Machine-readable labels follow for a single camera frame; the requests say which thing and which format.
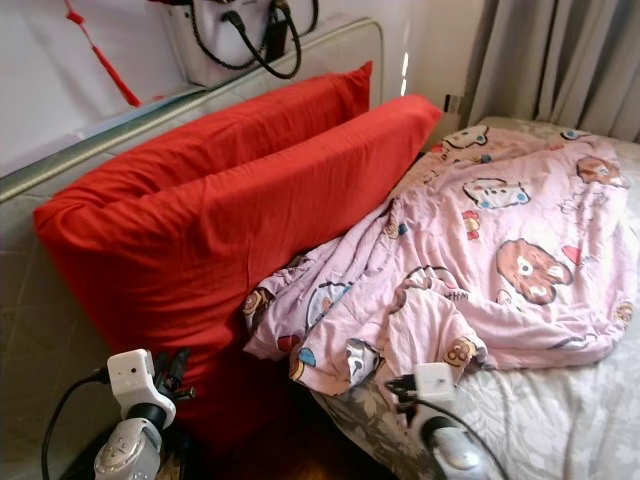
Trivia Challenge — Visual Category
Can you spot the black appliance cable bundle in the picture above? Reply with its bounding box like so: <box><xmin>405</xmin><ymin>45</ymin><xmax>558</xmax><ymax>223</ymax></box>
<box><xmin>190</xmin><ymin>0</ymin><xmax>303</xmax><ymax>81</ymax></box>

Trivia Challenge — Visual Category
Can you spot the pink cartoon print blanket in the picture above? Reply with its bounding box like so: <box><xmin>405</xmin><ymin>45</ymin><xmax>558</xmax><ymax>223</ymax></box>
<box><xmin>242</xmin><ymin>125</ymin><xmax>639</xmax><ymax>441</ymax></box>

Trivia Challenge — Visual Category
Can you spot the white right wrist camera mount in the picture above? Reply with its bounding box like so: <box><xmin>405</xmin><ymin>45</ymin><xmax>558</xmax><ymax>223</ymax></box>
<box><xmin>415</xmin><ymin>362</ymin><xmax>459</xmax><ymax>426</ymax></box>

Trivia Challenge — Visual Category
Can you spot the long red cushion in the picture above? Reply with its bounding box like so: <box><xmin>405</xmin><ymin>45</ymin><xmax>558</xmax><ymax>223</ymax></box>
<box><xmin>60</xmin><ymin>60</ymin><xmax>373</xmax><ymax>211</ymax></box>
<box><xmin>33</xmin><ymin>93</ymin><xmax>444</xmax><ymax>451</ymax></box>

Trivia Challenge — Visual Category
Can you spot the red hanging tassel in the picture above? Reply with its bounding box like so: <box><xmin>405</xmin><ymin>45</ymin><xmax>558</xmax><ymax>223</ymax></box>
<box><xmin>65</xmin><ymin>0</ymin><xmax>143</xmax><ymax>108</ymax></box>

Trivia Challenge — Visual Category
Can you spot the grey curtain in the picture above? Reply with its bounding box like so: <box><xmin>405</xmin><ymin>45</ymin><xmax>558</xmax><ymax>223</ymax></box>
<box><xmin>465</xmin><ymin>0</ymin><xmax>640</xmax><ymax>141</ymax></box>

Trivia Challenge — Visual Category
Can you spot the white wall appliance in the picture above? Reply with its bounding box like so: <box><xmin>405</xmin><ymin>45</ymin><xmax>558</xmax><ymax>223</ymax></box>
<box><xmin>160</xmin><ymin>0</ymin><xmax>311</xmax><ymax>89</ymax></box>

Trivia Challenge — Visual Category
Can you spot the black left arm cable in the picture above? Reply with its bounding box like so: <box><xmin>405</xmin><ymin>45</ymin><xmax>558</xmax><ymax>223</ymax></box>
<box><xmin>42</xmin><ymin>370</ymin><xmax>111</xmax><ymax>479</ymax></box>

